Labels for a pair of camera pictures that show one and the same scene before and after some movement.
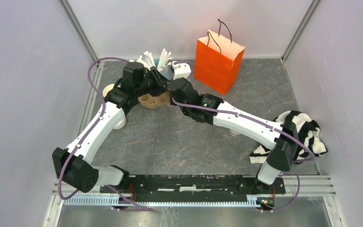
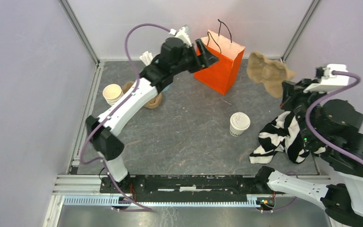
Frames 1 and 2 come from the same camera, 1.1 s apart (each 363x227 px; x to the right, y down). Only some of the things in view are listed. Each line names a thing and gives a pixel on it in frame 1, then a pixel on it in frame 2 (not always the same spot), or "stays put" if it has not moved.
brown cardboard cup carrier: (163, 99) → (271, 73)
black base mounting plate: (193, 186) stays put
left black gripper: (160, 81) → (205, 59)
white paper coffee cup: (234, 133) stays put
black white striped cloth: (308, 131) stays put
